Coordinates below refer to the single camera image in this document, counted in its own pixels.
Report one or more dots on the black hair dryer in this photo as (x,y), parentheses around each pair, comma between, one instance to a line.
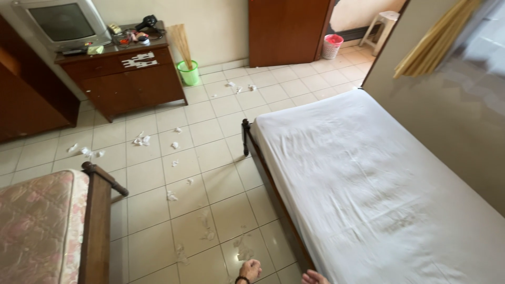
(146,21)

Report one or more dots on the white round jar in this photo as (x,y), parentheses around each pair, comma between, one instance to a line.
(143,39)

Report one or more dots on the brown wooden wardrobe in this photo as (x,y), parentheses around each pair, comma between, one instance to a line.
(27,98)

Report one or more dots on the brown wooden cabinet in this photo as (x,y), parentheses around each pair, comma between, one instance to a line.
(126,81)

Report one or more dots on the beige small device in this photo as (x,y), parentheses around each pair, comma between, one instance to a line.
(114,29)

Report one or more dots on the white plastic stool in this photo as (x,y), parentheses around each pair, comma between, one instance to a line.
(384,21)

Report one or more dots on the yellow curtain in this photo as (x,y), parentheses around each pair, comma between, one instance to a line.
(434,41)

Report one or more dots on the person's right fingers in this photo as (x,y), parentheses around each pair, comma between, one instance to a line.
(307,277)

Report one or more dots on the pink floral mattress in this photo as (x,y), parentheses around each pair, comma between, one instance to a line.
(37,228)

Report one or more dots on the brown wooden bed footboard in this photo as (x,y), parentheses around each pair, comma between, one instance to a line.
(96,228)

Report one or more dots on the scattered white paper scraps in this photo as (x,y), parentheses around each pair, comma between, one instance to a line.
(142,140)

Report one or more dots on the brown wooden door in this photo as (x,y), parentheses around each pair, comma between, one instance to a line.
(286,33)

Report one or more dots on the mattress with white sheet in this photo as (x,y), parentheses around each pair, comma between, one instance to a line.
(374,185)

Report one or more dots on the person's right hand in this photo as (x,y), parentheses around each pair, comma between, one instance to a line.
(314,277)

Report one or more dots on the dark wooden bed frame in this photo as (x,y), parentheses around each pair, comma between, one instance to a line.
(272,189)

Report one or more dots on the straw broom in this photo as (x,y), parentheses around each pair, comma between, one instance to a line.
(182,43)

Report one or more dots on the grey tube television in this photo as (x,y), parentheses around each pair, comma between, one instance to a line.
(63,23)

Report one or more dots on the person's left hand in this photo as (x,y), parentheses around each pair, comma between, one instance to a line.
(251,269)

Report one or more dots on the black wristband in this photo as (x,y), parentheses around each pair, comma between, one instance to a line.
(242,280)

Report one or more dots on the white basket with pink liner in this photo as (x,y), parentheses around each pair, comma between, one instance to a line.
(332,46)

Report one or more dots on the pale green cloth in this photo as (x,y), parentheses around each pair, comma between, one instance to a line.
(95,49)

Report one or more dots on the person's left fingers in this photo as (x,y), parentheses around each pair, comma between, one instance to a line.
(256,266)

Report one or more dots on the green plastic bin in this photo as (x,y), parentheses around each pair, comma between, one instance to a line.
(190,75)

